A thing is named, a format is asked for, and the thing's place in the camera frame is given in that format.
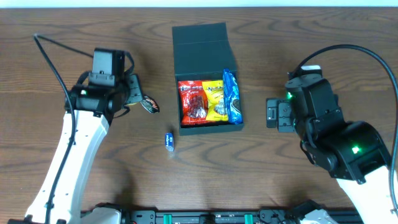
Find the blue Oreo cookie pack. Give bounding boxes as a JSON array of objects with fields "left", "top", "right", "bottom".
[{"left": 223, "top": 68, "right": 243, "bottom": 124}]

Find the yellow snack bag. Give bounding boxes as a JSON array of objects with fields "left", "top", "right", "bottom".
[{"left": 202, "top": 80, "right": 228, "bottom": 122}]

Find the red snack bag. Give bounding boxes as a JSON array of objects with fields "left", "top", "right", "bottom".
[{"left": 178, "top": 80, "right": 208, "bottom": 126}]

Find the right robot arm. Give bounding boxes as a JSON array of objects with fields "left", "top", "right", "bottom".
[{"left": 266, "top": 73, "right": 397, "bottom": 223}]

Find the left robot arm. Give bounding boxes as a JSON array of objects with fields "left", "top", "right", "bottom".
[{"left": 20, "top": 49, "right": 144, "bottom": 223}]

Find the black Mars candy wrapper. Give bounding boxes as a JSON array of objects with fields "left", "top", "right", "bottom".
[{"left": 141, "top": 95, "right": 160, "bottom": 114}]

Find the blue Eclipse mint tin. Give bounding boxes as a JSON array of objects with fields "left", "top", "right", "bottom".
[{"left": 165, "top": 133, "right": 175, "bottom": 152}]

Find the black open gift box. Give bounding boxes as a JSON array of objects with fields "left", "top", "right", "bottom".
[{"left": 172, "top": 22, "right": 244, "bottom": 136}]

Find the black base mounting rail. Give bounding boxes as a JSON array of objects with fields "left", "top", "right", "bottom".
[{"left": 80, "top": 202, "right": 365, "bottom": 224}]

